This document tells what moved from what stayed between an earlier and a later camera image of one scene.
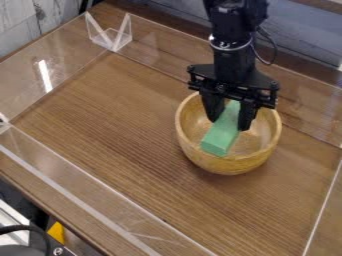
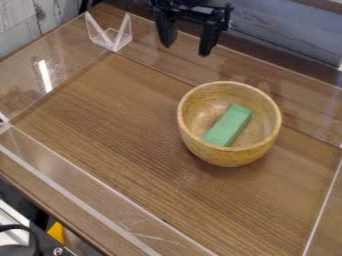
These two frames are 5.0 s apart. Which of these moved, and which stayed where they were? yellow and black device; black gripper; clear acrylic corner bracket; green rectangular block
Moved: black gripper; green rectangular block
Stayed: yellow and black device; clear acrylic corner bracket
